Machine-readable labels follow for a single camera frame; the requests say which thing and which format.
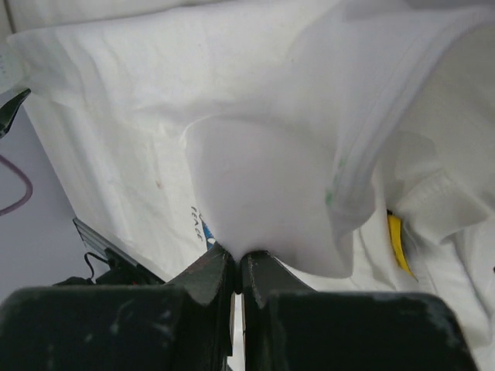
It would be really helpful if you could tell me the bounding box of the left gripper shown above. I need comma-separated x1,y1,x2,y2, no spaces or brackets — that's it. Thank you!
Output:
0,89,31,138

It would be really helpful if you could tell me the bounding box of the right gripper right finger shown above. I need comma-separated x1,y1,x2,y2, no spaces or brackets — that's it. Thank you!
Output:
240,251,314,370

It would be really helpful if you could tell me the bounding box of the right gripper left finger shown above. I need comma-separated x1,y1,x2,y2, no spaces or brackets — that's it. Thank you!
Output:
166,245,235,370

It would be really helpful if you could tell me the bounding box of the white peace flower t-shirt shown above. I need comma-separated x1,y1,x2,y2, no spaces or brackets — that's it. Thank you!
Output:
1,1,494,369

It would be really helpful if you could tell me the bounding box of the yellow garment tag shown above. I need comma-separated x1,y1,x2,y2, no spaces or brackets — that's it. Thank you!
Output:
387,209,418,281

